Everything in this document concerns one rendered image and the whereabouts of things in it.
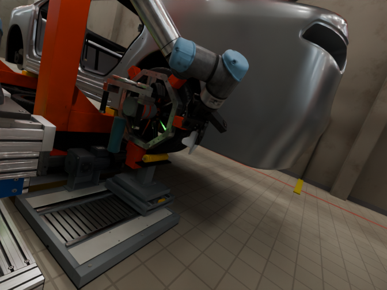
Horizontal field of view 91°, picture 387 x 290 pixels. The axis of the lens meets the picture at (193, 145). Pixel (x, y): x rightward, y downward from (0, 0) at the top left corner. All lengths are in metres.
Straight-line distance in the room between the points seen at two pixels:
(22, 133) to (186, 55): 0.54
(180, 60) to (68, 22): 1.18
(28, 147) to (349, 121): 5.73
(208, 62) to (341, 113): 5.41
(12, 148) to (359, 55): 6.15
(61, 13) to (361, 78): 5.69
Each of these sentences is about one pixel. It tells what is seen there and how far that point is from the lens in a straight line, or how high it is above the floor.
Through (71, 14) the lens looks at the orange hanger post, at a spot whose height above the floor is 1.28.
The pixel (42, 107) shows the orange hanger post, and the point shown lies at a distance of 1.62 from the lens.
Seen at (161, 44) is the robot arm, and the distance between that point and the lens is 0.63.
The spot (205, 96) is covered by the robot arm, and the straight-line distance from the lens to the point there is 0.56.
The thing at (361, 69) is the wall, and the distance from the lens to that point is 6.06.
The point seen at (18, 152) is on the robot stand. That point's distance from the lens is 0.79.
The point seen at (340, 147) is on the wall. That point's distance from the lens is 5.76.
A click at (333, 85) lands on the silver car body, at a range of 1.30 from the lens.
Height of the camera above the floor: 0.98
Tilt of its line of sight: 11 degrees down
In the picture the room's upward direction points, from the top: 18 degrees clockwise
